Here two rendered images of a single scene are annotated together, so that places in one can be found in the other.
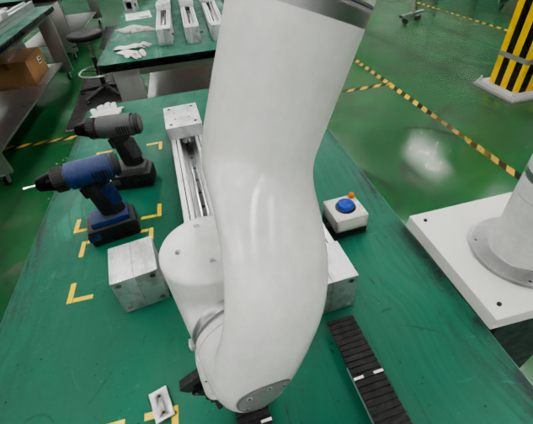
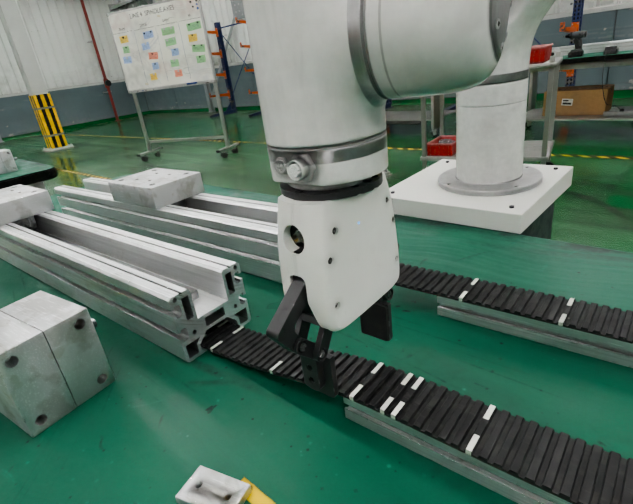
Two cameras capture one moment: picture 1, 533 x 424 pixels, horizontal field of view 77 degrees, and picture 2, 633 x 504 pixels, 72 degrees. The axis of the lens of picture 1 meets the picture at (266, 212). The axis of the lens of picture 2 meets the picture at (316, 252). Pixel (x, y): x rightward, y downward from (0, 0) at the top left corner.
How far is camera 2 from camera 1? 0.39 m
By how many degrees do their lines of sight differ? 34
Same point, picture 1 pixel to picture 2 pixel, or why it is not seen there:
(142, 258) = (45, 311)
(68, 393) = not seen: outside the picture
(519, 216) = (476, 126)
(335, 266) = not seen: hidden behind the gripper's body
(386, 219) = not seen: hidden behind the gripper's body
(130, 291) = (37, 372)
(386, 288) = (405, 249)
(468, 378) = (545, 265)
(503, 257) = (482, 181)
